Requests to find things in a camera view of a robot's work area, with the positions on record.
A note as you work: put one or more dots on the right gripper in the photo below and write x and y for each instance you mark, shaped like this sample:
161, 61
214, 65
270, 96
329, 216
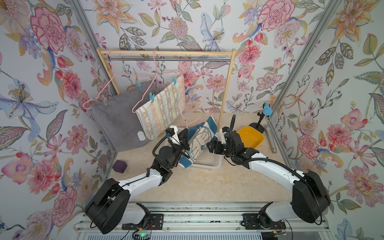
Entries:
219, 145

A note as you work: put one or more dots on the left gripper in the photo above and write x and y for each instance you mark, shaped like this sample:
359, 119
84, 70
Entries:
183, 139

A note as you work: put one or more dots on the cream blue cartoon towel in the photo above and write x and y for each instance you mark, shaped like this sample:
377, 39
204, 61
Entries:
198, 141

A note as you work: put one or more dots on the pink wire hanger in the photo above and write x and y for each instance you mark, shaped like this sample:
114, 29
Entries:
103, 91
155, 53
190, 118

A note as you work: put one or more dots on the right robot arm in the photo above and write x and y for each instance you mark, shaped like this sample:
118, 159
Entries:
309, 196

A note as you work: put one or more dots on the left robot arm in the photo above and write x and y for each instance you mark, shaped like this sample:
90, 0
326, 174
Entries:
111, 205

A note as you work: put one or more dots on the white perforated plastic basket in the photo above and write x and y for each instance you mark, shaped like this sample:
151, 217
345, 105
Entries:
210, 159

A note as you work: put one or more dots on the yellow plastic bin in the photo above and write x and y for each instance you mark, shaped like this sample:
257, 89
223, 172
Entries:
250, 137

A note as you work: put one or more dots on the pastel striped bunny towel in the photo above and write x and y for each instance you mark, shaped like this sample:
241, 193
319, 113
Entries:
157, 117

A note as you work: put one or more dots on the silver metal cylinder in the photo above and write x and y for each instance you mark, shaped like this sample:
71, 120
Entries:
271, 139

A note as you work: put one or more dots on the teal clothespin on striped towel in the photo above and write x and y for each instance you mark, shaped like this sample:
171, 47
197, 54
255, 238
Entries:
152, 97

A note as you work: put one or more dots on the black stand blue knob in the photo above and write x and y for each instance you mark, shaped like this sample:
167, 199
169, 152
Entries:
266, 112

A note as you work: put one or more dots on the purple cube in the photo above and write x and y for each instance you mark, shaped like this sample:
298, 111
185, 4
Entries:
119, 166

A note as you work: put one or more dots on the grey terry towel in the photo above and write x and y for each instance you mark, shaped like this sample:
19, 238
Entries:
120, 126

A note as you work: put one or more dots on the teal clothespin on grey towel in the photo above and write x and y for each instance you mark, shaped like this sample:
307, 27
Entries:
139, 85

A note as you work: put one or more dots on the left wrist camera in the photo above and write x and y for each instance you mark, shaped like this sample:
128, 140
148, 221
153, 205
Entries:
172, 133

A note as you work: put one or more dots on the metal linear rail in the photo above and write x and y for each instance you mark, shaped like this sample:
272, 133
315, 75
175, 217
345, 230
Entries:
207, 221

